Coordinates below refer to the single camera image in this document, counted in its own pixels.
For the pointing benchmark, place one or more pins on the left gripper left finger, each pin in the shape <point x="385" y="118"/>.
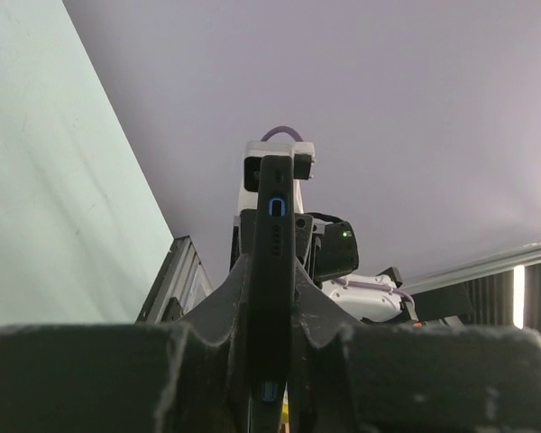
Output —
<point x="170" y="377"/>

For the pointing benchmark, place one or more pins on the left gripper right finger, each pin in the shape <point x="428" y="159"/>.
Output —
<point x="350" y="377"/>

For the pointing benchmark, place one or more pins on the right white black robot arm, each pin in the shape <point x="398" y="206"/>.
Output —
<point x="319" y="252"/>

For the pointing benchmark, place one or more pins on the right aluminium frame post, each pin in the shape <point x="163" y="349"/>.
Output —
<point x="527" y="255"/>

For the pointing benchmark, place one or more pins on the blue phone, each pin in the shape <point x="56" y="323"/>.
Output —
<point x="270" y="299"/>

